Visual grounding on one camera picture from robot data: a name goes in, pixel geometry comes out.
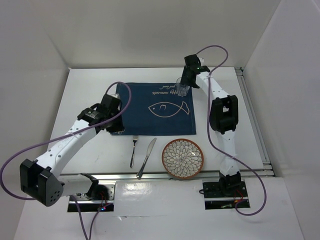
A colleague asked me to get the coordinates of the clear plastic cup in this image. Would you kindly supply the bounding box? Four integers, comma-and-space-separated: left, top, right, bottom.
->
175, 77, 190, 97

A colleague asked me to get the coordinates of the silver fork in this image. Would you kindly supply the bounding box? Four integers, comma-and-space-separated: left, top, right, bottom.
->
129, 135, 139, 169

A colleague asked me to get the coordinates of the blue fish placemat cloth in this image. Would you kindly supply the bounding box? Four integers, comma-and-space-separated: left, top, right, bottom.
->
112, 82, 197, 136

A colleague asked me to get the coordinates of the floral patterned ceramic plate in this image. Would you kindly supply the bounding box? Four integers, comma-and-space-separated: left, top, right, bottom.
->
161, 138, 204, 180

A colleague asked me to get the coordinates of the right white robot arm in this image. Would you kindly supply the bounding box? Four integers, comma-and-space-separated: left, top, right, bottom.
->
180, 54, 241, 196

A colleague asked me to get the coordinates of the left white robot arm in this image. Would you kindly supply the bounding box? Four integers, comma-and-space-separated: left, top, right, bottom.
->
19, 94, 124, 207

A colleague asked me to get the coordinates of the silver table knife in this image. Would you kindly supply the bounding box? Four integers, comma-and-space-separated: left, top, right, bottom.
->
136, 137, 157, 179

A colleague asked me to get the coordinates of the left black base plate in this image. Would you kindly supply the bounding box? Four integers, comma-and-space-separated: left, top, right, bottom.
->
65, 182, 115, 213

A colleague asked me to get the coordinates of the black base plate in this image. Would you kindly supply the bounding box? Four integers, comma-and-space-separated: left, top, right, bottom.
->
199, 181, 250, 210
65, 182, 115, 213

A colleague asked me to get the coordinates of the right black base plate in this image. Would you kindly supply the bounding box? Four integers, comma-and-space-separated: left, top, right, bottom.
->
199, 181, 250, 210

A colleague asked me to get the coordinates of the front aluminium rail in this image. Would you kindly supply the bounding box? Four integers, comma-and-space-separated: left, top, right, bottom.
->
57, 168, 275, 181

